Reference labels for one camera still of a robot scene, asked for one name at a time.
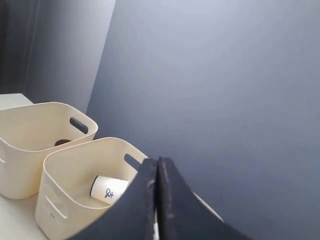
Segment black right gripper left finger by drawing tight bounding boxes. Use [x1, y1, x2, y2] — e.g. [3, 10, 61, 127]
[72, 159, 158, 240]

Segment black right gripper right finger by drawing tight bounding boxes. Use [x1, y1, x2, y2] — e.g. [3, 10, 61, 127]
[157, 157, 251, 240]

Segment white paper cup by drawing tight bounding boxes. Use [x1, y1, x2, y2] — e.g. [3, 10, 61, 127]
[89, 175, 129, 205]

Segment brown wooden cup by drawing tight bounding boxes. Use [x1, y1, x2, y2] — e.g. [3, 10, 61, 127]
[54, 139, 71, 147]

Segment middle cream plastic bin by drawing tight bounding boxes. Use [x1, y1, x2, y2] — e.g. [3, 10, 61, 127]
[35, 137, 147, 240]

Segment cream plastic bin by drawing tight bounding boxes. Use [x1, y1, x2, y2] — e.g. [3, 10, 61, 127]
[35, 137, 147, 240]
[0, 102, 99, 200]

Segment left cream plastic bin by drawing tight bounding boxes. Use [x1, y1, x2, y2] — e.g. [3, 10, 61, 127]
[0, 102, 99, 200]

